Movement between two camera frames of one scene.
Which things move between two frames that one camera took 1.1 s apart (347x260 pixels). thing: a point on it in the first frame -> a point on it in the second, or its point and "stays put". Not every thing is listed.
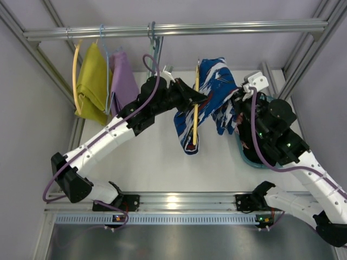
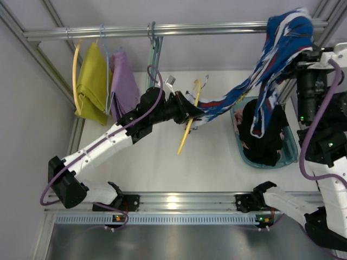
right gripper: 242,103 -> 302,64
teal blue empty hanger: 157,45 stays put
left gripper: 181,92 -> 180,107
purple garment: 123,87 stays put
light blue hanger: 107,111 stays put
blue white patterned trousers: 217,82 -> 290,32
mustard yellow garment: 94,76 stays put
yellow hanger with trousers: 196,105 -> 188,130
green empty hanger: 150,46 stays put
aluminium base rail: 165,202 stays put
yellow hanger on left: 81,97 stays put
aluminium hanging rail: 185,31 stays put
